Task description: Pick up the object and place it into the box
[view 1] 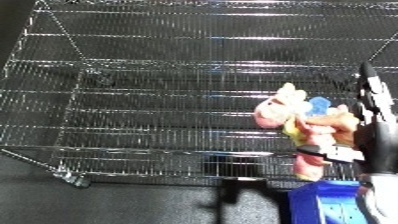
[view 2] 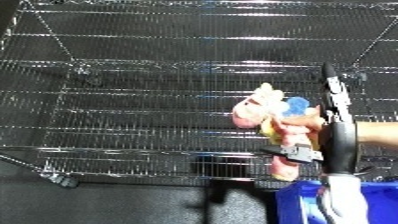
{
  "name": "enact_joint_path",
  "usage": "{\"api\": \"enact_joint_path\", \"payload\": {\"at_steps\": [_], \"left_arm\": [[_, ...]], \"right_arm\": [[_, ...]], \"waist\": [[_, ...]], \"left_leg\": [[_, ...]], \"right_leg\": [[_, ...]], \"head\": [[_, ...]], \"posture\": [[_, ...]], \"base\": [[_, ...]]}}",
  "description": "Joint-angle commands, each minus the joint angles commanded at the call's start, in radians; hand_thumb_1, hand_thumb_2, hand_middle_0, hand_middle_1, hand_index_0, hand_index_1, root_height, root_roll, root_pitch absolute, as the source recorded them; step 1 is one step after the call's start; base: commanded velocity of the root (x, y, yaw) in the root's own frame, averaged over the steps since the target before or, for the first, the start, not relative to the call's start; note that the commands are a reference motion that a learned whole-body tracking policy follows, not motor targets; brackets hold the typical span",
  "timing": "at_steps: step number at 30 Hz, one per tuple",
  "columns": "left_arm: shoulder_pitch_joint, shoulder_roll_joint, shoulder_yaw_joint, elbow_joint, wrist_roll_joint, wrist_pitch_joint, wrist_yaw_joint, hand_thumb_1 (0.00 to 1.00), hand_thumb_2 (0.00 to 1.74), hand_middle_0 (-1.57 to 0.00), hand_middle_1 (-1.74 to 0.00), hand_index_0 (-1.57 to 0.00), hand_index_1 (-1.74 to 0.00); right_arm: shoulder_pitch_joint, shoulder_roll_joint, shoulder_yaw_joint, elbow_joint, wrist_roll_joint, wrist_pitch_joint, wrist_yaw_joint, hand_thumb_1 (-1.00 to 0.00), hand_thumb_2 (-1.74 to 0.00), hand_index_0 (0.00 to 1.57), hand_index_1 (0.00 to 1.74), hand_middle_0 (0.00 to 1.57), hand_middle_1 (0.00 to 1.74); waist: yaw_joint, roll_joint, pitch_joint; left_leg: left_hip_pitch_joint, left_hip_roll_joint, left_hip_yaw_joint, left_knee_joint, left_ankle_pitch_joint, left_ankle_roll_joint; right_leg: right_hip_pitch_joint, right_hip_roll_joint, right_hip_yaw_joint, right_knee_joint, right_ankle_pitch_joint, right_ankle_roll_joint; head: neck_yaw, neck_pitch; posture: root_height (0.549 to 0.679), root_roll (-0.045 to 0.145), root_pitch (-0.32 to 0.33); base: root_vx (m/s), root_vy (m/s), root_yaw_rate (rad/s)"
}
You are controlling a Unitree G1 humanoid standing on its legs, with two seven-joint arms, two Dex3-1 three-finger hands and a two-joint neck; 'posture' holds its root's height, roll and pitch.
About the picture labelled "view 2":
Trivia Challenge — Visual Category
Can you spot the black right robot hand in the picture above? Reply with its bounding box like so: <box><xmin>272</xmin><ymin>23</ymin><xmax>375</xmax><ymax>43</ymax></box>
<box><xmin>257</xmin><ymin>62</ymin><xmax>361</xmax><ymax>176</ymax></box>

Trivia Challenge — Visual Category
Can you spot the pink and yellow soft toy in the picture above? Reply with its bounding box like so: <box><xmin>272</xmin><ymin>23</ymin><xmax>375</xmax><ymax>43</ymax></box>
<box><xmin>230</xmin><ymin>82</ymin><xmax>329</xmax><ymax>183</ymax></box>

